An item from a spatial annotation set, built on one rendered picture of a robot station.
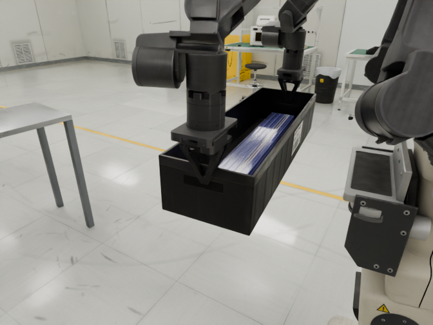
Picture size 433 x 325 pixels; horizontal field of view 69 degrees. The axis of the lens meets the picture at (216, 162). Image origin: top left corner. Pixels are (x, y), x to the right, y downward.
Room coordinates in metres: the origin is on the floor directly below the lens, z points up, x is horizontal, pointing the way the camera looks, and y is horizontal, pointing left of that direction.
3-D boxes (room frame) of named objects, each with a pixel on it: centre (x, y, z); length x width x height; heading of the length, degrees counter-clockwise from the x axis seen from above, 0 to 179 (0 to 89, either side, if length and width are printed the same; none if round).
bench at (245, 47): (5.54, -0.85, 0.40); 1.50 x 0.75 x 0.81; 59
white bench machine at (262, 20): (5.58, -0.81, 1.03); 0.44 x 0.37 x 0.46; 64
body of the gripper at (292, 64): (0.96, -0.22, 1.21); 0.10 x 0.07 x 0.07; 155
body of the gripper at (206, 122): (0.45, 0.02, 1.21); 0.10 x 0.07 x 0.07; 155
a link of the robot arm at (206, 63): (0.45, 0.02, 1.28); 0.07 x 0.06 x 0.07; 81
